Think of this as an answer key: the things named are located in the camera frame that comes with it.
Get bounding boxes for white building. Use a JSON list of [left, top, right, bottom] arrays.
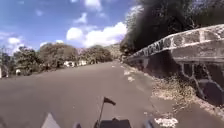
[[63, 59, 88, 68]]

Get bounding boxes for grey asphalt road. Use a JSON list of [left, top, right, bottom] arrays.
[[0, 59, 224, 128]]

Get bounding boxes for row of trees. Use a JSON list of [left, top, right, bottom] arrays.
[[0, 43, 114, 77]]

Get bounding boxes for dark trees behind wall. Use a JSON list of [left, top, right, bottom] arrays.
[[119, 0, 224, 56]]

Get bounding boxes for stone wall with pale joints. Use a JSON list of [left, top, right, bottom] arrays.
[[121, 23, 224, 108]]

